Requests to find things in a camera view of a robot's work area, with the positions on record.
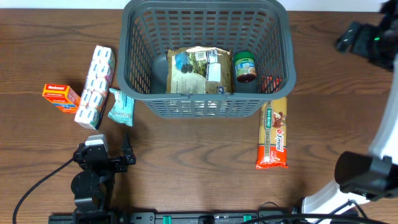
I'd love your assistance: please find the green lid jar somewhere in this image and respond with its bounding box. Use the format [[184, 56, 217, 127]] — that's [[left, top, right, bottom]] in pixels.
[[233, 51, 257, 83]]

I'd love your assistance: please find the brown gold snack bag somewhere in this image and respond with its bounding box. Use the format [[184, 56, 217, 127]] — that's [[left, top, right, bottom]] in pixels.
[[166, 46, 233, 95]]

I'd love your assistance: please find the grey plastic basket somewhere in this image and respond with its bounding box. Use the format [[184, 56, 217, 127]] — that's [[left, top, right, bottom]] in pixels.
[[117, 0, 297, 118]]

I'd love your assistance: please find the San Remo spaghetti packet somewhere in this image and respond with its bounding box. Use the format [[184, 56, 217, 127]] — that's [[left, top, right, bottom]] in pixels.
[[256, 96, 288, 170]]

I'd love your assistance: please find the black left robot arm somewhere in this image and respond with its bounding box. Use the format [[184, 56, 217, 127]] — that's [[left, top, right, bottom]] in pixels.
[[71, 134, 136, 223]]

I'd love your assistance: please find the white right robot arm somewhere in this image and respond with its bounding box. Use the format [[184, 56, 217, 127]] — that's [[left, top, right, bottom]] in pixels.
[[292, 0, 397, 223]]

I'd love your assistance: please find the green wet wipes packet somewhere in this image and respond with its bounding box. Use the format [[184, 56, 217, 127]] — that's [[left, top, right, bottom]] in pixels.
[[108, 88, 134, 127]]

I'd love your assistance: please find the orange Redoxon box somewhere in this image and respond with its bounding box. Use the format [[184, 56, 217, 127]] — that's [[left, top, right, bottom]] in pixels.
[[42, 84, 80, 114]]

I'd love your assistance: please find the Kleenex tissue multipack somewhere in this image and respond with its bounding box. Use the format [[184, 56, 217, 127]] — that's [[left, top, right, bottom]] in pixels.
[[75, 45, 116, 129]]

